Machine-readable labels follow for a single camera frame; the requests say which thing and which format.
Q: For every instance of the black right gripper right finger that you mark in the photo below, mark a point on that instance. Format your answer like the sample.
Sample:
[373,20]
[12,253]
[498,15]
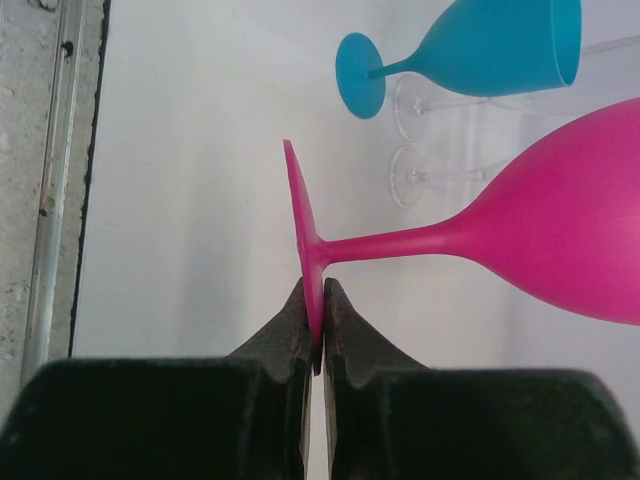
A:
[390,417]

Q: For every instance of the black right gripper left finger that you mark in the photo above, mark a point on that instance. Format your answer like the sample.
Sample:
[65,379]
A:
[240,416]

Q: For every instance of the clear champagne flute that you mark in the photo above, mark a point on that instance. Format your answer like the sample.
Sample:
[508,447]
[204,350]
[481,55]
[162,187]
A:
[411,172]
[608,73]

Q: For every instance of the pink wine glass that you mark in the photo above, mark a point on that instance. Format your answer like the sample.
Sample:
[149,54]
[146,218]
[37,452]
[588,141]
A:
[560,222]

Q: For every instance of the cyan wine glass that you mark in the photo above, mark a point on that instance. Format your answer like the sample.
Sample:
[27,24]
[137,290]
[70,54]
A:
[474,48]

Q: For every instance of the aluminium front frame rail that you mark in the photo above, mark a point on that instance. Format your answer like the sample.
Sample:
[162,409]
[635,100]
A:
[52,56]

